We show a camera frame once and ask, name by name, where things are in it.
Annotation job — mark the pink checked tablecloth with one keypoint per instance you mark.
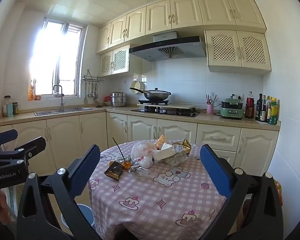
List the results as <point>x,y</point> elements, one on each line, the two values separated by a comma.
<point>152,200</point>

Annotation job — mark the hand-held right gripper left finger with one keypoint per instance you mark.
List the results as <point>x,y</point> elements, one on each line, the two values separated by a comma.
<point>85,170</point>

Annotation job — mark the clear crumpled wrapper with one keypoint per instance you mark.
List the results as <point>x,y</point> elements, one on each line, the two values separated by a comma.
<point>140,171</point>

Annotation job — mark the white wall socket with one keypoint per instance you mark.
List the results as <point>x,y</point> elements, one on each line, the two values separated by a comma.
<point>240,97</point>

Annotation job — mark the dark wooden skewer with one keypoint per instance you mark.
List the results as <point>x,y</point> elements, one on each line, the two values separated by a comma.
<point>118,147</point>

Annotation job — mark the pink utensil holder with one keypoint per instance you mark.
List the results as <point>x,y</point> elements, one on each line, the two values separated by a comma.
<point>210,109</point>

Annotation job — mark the black snack wrapper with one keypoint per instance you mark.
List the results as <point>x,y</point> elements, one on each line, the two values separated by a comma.
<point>113,171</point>

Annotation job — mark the dark sauce bottle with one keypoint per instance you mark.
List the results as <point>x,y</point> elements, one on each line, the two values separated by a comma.
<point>258,107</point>
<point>263,111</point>

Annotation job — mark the plastic jar with teal label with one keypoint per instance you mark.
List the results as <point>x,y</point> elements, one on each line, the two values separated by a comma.
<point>8,107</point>

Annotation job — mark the hanging metal utensils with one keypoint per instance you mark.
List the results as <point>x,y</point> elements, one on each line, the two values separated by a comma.
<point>96,95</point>

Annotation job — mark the metal faucet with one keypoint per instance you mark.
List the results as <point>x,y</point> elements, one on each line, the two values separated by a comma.
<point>61,97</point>

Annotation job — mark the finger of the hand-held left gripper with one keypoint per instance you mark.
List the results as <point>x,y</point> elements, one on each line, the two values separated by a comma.
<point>5,136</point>
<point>32,145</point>

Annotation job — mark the black wok with lid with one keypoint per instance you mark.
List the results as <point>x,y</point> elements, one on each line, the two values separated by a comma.
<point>156,94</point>

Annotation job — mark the orange bottle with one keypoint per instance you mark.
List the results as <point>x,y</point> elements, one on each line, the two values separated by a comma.
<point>31,91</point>

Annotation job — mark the range hood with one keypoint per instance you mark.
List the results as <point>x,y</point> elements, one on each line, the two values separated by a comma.
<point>165,46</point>

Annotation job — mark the red bowl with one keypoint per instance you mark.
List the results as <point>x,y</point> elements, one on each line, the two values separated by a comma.
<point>107,99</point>

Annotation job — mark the clear plastic bag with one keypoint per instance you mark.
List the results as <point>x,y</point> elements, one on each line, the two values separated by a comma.
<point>142,152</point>

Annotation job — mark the red label cola bottle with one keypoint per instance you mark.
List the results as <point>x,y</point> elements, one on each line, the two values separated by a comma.
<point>250,106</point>

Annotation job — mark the green bottle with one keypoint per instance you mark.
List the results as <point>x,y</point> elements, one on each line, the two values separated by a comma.
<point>273,113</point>

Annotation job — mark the cream lattice door cabinet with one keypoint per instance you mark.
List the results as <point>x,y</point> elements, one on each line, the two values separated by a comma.
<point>237,50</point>
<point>118,60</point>

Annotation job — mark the person's left hand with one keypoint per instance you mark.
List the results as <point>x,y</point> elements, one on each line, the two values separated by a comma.
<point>1,205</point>

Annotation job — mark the black gas stove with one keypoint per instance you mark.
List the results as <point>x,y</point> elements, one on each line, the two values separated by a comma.
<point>165,112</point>

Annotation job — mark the cream upper wall cabinets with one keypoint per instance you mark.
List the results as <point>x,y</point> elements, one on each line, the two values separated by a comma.
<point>185,12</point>

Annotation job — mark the window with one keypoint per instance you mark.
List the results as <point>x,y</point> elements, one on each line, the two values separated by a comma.
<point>52,55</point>

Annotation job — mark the crumpled orange red wrapper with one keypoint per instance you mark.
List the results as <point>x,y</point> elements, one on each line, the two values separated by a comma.
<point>126,165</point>

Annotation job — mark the dark small can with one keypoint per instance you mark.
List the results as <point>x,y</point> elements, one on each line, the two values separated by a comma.
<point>15,108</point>

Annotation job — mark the crumpled silver snack bag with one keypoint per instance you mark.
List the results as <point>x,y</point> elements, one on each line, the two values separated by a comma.
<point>176,159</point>

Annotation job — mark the white paper napkin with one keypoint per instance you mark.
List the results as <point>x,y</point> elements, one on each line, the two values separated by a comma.
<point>165,151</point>

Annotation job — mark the bunch of chopsticks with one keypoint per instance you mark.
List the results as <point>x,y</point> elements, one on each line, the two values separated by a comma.
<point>211,99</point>

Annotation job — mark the blue bin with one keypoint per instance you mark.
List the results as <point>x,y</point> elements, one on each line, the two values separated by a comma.
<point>86,215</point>

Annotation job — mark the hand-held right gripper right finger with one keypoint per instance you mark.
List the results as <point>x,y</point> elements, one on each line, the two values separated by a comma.
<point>215,170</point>

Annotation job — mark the orange striped paper bag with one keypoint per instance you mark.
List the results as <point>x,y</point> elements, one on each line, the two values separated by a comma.
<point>161,140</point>

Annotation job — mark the steel sink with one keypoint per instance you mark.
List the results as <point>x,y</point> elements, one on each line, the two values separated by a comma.
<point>62,111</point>

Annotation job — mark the cream base cabinets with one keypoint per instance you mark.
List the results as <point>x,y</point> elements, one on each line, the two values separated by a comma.
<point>140,130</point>

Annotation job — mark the cream plastic strainer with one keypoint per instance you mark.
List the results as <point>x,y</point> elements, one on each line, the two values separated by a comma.
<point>136,85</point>

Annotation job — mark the steel steamer pot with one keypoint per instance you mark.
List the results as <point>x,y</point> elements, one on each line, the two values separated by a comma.
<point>118,100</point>

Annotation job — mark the green electric cooker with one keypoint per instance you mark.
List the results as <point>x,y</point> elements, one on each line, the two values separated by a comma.
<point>231,110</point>

